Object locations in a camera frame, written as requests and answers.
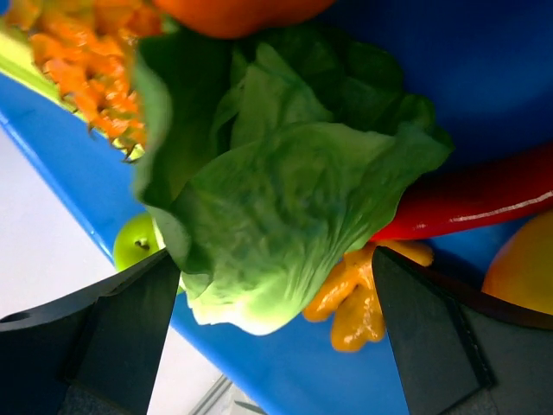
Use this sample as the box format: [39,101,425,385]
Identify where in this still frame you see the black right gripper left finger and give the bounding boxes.
[1,250,180,414]

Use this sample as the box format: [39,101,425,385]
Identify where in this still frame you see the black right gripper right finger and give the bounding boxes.
[372,247,552,414]

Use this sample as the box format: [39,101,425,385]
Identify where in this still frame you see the green apple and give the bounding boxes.
[112,213,170,272]

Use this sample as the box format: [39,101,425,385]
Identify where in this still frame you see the napa cabbage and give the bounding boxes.
[133,23,454,335]

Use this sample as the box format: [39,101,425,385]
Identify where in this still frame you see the yellow mango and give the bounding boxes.
[481,211,552,315]

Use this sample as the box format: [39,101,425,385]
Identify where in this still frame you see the orange ginger root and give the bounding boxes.
[302,240,434,353]

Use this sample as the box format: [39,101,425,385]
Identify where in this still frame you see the red chili pepper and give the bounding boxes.
[371,142,552,241]

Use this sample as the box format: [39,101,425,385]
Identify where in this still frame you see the blue plastic bin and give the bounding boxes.
[1,1,552,414]

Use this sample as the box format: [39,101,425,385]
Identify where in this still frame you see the yellow orange pineapple piece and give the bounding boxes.
[1,1,163,163]

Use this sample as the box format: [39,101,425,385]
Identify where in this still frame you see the orange fruit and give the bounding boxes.
[154,0,334,39]

